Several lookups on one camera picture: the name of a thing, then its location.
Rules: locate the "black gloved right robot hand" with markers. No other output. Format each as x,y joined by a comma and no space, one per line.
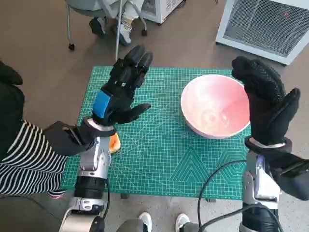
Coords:
265,101

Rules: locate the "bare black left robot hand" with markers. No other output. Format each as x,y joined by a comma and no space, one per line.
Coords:
120,96

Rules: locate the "oblong striped toy bread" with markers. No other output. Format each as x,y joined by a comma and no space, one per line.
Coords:
115,143

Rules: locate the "pink bowl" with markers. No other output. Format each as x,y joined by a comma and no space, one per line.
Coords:
212,104

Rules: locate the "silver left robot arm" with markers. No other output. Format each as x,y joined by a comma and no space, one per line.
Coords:
94,157

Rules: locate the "person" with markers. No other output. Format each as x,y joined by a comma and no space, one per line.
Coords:
144,220
24,157
125,29

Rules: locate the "green cutting mat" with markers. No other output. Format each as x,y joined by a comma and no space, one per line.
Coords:
157,157

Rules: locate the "large white mesh cabinet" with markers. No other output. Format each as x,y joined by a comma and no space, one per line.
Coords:
260,24

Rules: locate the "small white cabinet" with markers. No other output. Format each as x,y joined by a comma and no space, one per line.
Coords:
157,12

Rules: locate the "grey office chair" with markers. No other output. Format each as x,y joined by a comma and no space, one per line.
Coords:
82,9

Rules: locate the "black table clip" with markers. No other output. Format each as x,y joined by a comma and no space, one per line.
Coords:
211,200
124,196

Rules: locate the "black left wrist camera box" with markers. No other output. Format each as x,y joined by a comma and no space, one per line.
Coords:
62,140

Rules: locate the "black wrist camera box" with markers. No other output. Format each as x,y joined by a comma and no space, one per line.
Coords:
62,140
289,178

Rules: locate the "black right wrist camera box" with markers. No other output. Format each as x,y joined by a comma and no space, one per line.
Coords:
289,178

